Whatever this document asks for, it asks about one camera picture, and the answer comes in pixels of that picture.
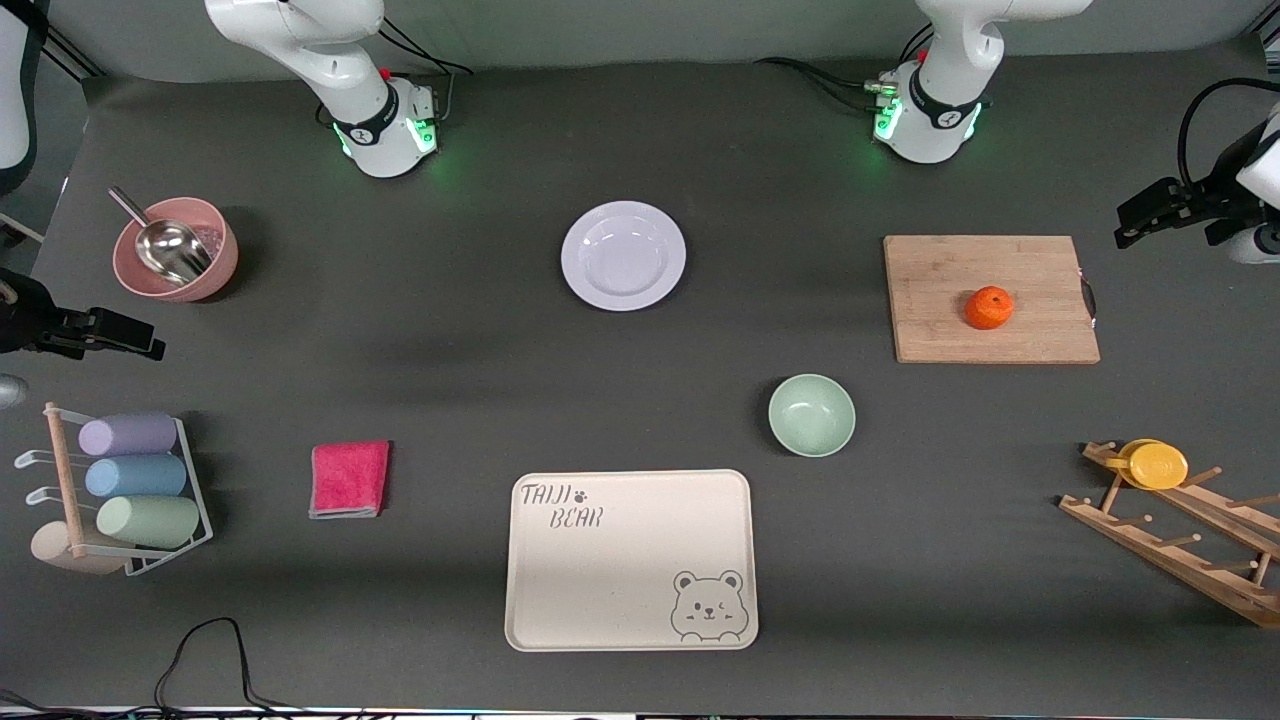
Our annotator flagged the orange fruit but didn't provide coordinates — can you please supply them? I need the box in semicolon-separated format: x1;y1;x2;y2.
964;285;1015;331

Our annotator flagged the pale lavender round plate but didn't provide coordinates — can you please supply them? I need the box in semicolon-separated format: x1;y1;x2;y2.
560;201;688;312

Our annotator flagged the purple cup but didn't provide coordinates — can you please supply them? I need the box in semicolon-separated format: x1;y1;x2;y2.
78;413;179;458

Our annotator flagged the metal scoop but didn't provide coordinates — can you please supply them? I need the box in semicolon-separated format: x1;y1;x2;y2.
108;186;214;286

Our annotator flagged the pink bowl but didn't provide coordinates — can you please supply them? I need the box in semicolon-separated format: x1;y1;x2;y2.
112;196;240;303

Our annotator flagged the blue cup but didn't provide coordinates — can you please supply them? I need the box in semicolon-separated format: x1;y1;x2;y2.
85;455;188;499

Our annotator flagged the wooden rack dowel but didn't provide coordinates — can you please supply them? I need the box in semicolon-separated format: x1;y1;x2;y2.
44;402;88;559

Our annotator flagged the green cup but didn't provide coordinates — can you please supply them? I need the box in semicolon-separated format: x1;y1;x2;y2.
96;495;201;549

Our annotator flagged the wooden cutting board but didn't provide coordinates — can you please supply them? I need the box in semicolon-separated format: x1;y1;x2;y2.
884;235;1101;365

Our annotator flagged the beige cup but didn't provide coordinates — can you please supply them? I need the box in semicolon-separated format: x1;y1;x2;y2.
30;522;126;576

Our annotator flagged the yellow cup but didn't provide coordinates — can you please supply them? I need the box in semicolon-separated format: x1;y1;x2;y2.
1105;438;1190;491

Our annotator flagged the pink folded cloth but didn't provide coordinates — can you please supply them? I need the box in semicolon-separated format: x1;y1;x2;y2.
308;440;392;520

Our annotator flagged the wooden peg drying rack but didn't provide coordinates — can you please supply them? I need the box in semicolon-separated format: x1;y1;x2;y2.
1058;440;1280;629

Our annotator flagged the mint green bowl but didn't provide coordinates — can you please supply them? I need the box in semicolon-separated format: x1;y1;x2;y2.
768;373;857;459

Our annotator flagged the cream bear print tray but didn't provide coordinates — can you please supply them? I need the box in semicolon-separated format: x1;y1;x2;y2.
504;469;759;653

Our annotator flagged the white wire cup rack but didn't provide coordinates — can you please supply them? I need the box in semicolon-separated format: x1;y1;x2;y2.
14;415;214;578

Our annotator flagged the black floor cable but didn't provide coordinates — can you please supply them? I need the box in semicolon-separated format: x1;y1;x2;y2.
0;617;371;720

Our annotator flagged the black left base cable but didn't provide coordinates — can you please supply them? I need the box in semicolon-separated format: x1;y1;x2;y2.
754;25;933;113

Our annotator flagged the black base cable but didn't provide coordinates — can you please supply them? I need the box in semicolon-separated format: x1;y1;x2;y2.
378;18;474;121
754;25;933;113

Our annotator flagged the black right base cable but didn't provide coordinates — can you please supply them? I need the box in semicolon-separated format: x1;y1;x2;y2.
378;18;474;121

